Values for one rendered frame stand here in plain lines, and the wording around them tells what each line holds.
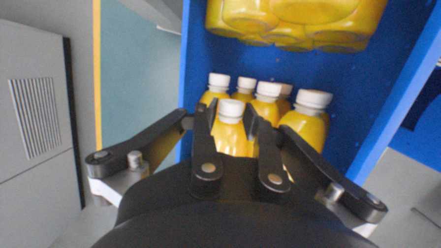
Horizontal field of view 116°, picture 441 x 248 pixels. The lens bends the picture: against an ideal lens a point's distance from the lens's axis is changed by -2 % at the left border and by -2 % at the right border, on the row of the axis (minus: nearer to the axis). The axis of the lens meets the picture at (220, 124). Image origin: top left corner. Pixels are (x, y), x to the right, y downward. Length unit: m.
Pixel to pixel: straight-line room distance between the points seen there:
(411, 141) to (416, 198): 2.25
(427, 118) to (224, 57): 0.52
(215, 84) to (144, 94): 1.33
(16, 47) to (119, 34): 0.62
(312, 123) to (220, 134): 0.12
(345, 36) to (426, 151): 0.45
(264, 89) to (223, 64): 0.13
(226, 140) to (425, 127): 0.52
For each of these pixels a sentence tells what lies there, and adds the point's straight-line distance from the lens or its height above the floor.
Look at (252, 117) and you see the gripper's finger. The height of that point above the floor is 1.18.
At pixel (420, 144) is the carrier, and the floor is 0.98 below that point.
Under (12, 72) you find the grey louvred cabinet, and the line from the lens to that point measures 1.69.
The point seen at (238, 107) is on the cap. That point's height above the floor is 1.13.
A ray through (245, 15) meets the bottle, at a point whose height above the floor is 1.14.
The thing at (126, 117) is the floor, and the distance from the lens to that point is 1.74.
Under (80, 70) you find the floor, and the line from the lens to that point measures 1.92.
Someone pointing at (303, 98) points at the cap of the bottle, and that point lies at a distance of 0.22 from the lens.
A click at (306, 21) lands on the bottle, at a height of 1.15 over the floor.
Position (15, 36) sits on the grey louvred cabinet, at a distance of 1.68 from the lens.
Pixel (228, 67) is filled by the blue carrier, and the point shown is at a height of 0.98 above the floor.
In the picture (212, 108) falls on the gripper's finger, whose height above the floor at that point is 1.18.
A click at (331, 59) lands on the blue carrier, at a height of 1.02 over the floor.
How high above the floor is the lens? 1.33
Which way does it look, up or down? 69 degrees down
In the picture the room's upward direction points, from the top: 170 degrees counter-clockwise
